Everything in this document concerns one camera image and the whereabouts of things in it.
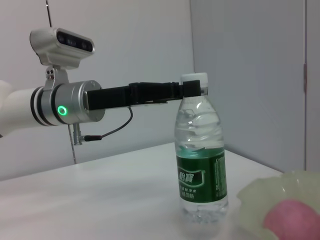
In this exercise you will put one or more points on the green glass fruit plate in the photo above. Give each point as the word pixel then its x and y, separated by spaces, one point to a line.
pixel 262 192

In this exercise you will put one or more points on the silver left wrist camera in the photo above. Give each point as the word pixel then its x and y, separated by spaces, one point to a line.
pixel 60 45

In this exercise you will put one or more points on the clear water bottle green label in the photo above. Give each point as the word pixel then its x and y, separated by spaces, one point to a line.
pixel 200 155

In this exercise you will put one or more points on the pink peach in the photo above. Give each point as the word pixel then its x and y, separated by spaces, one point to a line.
pixel 292 220

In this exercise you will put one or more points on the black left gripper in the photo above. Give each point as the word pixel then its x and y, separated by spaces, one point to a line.
pixel 112 97

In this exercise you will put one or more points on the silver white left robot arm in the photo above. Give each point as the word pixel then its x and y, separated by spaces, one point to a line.
pixel 30 110

